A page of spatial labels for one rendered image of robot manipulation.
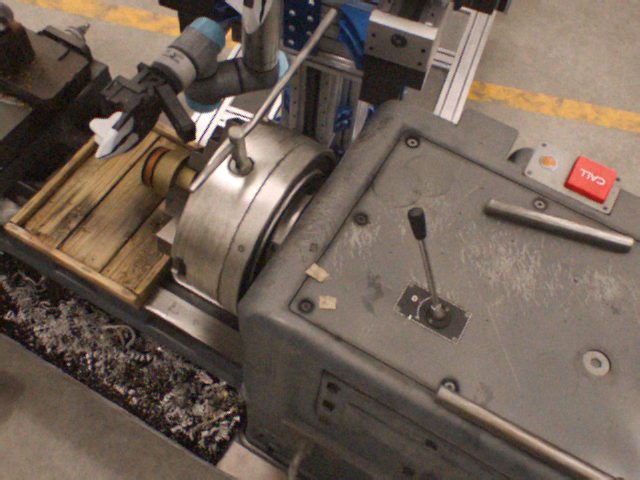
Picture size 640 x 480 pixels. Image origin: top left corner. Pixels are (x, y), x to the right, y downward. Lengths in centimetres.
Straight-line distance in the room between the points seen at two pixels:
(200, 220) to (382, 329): 32
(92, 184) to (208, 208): 49
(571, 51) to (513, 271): 230
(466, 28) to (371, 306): 201
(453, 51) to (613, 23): 93
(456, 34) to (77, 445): 194
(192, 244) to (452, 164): 40
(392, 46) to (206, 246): 63
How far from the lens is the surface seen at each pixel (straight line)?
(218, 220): 102
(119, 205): 143
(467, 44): 274
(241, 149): 98
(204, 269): 105
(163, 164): 119
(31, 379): 229
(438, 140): 107
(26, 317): 175
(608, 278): 102
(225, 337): 130
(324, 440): 124
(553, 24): 330
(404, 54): 145
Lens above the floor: 207
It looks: 60 degrees down
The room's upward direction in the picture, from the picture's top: 8 degrees clockwise
